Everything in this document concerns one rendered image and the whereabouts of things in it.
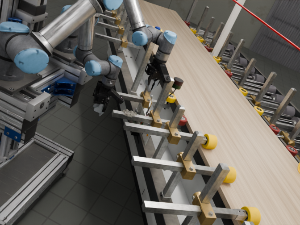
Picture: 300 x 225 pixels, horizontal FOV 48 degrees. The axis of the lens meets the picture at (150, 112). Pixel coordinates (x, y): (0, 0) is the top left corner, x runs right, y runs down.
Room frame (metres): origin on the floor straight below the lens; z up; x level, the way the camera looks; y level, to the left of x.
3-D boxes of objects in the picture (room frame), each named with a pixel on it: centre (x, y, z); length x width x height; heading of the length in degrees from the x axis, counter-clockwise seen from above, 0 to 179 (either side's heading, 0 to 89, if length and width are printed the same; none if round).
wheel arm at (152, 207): (1.03, -0.34, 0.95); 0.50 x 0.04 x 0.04; 114
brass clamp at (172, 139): (1.51, -0.15, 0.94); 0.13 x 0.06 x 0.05; 24
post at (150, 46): (2.23, 0.18, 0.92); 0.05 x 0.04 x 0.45; 24
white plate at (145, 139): (1.78, 0.00, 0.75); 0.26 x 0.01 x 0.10; 24
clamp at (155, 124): (1.74, -0.05, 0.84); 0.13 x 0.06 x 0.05; 24
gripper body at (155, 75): (1.77, 0.07, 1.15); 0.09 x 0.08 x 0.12; 44
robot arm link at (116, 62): (1.58, 0.27, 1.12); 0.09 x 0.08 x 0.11; 145
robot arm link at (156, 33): (1.77, 0.17, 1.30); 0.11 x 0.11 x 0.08; 77
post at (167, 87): (1.76, -0.03, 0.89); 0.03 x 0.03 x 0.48; 24
